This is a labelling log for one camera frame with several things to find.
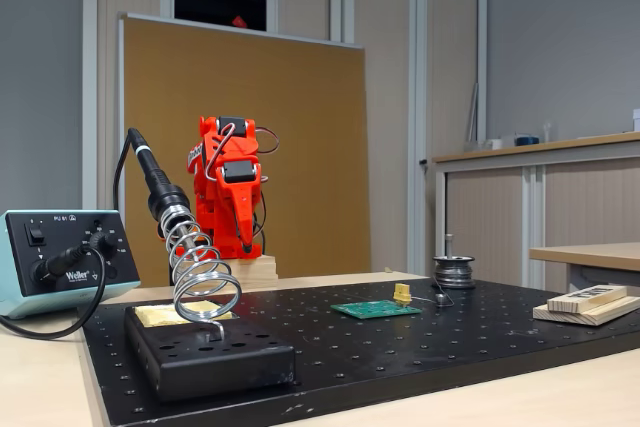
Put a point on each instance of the tall beige cabinet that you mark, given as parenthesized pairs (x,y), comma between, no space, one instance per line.
(385,97)

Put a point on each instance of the printed Kapla wooden plank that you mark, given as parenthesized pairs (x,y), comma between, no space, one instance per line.
(585,298)

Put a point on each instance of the wooden blocks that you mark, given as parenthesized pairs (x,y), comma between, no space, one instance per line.
(600,317)

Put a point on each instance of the clear plastic bottle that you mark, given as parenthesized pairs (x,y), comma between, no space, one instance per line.
(547,133)

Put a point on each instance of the yellow cleaning sponge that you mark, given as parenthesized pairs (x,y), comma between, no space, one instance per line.
(155,316)

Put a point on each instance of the leaning metal rods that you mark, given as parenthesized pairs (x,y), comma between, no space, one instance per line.
(473,114)

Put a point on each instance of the black soldering iron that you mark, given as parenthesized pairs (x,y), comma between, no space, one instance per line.
(150,167)

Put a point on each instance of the dark blue round tin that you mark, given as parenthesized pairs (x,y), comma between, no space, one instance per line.
(527,140)

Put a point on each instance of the black stand with spring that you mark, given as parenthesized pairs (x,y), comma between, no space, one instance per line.
(210,367)

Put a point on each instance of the black perforated breadboard plate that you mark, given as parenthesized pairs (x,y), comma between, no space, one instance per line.
(400,347)

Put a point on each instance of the white square box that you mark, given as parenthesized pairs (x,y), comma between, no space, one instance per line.
(636,120)

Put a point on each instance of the silver washer screw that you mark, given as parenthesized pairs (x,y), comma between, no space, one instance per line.
(442,300)

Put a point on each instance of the teal Weller soldering station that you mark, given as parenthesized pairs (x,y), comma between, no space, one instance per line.
(20,292)

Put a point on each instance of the light wood desk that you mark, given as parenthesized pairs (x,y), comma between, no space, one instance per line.
(590,254)

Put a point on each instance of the small red object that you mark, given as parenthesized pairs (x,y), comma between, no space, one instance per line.
(239,22)

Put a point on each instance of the low beige sliding-door cabinet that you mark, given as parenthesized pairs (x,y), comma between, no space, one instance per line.
(485,212)

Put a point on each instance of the metal post screw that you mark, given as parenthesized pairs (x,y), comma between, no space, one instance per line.
(450,244)

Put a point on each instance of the orange-red robot arm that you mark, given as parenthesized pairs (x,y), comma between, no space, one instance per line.
(205,207)

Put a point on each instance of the yellow power connector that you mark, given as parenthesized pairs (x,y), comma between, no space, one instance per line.
(402,293)

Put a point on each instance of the green circuit board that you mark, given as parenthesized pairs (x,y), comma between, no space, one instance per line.
(375,310)

